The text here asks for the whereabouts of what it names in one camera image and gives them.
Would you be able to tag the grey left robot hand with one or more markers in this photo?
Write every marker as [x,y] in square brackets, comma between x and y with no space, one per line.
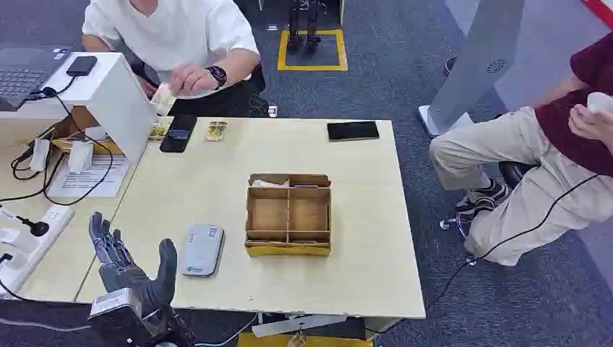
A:
[125,280]

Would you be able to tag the pale card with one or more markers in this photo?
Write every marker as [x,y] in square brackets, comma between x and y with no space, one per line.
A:
[163,99]

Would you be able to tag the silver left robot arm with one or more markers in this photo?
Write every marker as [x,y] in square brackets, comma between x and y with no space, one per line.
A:
[143,331]

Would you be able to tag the grey card reader device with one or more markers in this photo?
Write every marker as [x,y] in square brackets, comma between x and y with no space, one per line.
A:
[203,251]

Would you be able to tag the white power strip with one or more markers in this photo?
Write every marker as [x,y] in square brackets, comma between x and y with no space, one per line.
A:
[33,244]

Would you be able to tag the black plug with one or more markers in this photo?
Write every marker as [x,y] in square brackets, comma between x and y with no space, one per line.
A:
[37,228]

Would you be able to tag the printed paper sheet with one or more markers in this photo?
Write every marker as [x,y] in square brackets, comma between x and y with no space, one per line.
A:
[91,177]

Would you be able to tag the white power adapter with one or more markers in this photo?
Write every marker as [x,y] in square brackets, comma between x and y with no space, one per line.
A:
[39,155]
[80,156]

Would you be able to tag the yellow object under desk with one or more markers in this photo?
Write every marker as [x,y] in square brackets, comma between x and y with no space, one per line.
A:
[268,341]

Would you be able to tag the black smartphone with lit screen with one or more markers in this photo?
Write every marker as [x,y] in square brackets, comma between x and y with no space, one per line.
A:
[178,133]

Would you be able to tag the brown cardboard box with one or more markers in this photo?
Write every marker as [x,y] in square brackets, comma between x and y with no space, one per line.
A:
[72,127]

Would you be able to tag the white paper in box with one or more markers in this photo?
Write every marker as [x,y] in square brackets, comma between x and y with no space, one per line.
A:
[269,183]

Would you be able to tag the wooden compartment card box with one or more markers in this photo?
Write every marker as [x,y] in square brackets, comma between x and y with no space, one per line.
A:
[288,215]

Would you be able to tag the white bar under desk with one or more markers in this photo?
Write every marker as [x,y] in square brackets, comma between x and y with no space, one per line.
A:
[297,325]

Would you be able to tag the white slanted stand box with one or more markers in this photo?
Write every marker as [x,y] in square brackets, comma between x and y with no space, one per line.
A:
[115,100]

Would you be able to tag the person's hand with watch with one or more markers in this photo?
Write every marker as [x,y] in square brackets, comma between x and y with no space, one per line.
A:
[191,79]

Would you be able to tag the small black device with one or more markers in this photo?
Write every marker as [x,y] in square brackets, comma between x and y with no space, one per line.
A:
[82,65]

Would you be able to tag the black wristwatch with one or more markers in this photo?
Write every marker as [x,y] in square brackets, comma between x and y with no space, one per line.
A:
[218,75]

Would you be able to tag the dark laptop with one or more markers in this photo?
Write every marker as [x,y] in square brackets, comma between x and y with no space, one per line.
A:
[23,72]

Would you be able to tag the person in white top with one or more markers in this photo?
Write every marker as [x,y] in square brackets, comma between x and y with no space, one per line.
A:
[177,33]

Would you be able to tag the black flat phone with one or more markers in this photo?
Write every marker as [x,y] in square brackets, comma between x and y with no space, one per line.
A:
[353,130]

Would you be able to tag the yellow tape floor square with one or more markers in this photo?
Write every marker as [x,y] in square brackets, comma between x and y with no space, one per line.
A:
[311,65]

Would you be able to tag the black robot legs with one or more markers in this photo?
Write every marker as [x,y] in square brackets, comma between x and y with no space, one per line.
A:
[304,28]

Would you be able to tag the black stool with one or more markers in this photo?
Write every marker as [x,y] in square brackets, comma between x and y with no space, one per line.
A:
[515,172]

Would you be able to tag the white standing panel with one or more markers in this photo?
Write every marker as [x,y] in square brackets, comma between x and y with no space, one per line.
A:
[479,67]

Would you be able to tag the person in red top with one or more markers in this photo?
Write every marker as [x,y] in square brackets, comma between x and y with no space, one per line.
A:
[536,158]

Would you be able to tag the person's hand holding white object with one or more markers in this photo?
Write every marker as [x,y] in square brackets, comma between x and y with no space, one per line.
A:
[588,124]

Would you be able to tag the white handheld object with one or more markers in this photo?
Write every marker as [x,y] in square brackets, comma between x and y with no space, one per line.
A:
[600,102]

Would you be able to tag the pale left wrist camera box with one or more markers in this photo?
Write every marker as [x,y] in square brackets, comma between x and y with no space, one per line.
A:
[114,301]

